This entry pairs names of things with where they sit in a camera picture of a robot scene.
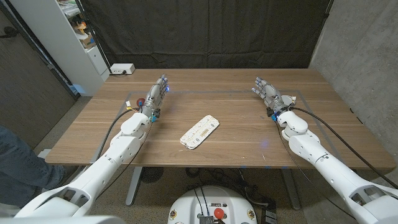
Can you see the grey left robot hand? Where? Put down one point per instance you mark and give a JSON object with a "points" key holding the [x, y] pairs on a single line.
{"points": [[154, 96]]}

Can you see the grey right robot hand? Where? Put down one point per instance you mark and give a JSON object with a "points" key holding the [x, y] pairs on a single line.
{"points": [[271, 95]]}

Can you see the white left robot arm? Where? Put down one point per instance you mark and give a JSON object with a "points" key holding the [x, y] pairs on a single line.
{"points": [[124, 146]]}

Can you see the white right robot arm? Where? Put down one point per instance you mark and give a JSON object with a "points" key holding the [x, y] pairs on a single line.
{"points": [[326, 165]]}

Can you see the white patterned pen bag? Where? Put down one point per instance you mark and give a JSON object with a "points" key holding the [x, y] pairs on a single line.
{"points": [[200, 132]]}

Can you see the white power strip box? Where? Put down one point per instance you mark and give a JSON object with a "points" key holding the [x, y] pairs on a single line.
{"points": [[122, 68]]}

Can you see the black round floor object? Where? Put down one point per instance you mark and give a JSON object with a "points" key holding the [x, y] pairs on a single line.
{"points": [[151, 174]]}

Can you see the black fabric curtain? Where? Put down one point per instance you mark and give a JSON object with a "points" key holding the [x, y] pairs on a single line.
{"points": [[205, 34]]}

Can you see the cardboard box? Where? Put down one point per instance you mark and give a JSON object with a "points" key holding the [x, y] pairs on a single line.
{"points": [[87, 41]]}

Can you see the black stand pole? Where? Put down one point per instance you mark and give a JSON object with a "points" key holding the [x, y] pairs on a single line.
{"points": [[93, 34]]}

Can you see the grey table leg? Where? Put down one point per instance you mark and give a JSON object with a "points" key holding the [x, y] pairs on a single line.
{"points": [[290, 189], [134, 186]]}

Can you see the orange toy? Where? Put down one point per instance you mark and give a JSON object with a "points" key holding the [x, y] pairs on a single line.
{"points": [[81, 28]]}

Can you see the white shelf cabinet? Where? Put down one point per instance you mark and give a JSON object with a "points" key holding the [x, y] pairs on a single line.
{"points": [[59, 43]]}

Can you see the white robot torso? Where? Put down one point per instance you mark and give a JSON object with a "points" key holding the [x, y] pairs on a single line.
{"points": [[186, 208]]}

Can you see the white floor platform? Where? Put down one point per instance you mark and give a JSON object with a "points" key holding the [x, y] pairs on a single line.
{"points": [[43, 153]]}

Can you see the red emergency stop button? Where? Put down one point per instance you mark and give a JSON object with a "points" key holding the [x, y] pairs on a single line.
{"points": [[219, 213]]}

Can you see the person's leg in jeans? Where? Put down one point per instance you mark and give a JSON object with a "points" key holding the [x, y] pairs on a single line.
{"points": [[21, 168]]}

